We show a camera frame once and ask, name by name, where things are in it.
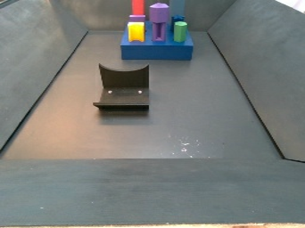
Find green hexagon peg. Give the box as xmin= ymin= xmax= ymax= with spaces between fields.
xmin=174 ymin=21 xmax=187 ymax=42

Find light blue rounded peg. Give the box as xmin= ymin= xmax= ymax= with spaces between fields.
xmin=168 ymin=0 xmax=184 ymax=16

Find blue peg board base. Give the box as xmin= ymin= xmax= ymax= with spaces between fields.
xmin=120 ymin=21 xmax=192 ymax=61

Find black curved holder bracket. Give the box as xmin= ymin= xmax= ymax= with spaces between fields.
xmin=92 ymin=65 xmax=150 ymax=110

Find yellow notched peg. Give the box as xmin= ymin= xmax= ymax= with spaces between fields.
xmin=127 ymin=22 xmax=146 ymax=42

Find purple pentagon peg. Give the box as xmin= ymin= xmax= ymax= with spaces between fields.
xmin=148 ymin=3 xmax=168 ymax=42

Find dark blue star peg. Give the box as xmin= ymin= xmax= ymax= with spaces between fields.
xmin=170 ymin=15 xmax=184 ymax=31

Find red rectangular peg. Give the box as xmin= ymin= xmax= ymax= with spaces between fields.
xmin=131 ymin=0 xmax=146 ymax=15

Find small purple square peg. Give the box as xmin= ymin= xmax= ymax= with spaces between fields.
xmin=128 ymin=14 xmax=146 ymax=22

